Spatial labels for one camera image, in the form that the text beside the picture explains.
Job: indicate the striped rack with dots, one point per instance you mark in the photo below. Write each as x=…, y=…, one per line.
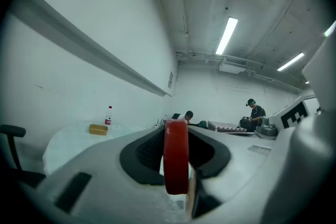
x=223, y=126

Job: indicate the clear bottle with red label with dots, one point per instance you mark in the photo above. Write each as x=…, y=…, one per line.
x=108, y=118

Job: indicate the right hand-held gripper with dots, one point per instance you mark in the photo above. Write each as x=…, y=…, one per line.
x=294, y=116

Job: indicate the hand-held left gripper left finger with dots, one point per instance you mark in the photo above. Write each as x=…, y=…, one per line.
x=105, y=186

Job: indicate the black office chair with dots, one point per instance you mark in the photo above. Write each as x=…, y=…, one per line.
x=13, y=154

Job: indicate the tan rectangular container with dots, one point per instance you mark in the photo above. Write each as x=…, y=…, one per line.
x=98, y=129

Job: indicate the long ceiling light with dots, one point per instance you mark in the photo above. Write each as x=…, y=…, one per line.
x=291, y=61
x=226, y=36
x=330, y=29

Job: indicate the small wall sign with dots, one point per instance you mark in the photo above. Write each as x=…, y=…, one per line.
x=170, y=79

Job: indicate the black box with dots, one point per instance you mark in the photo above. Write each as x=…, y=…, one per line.
x=245, y=122

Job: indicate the grey wall rail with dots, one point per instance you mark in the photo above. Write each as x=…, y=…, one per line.
x=78, y=40

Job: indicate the red piece of meat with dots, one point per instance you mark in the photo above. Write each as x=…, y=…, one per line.
x=176, y=157

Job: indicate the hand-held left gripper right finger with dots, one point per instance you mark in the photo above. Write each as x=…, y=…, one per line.
x=249, y=170

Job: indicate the white ceiling pipe run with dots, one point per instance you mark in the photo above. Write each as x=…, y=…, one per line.
x=236, y=58

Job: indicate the round white table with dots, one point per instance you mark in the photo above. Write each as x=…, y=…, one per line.
x=71, y=144

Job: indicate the white ceiling air conditioner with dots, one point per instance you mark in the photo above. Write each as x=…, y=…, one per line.
x=232, y=66

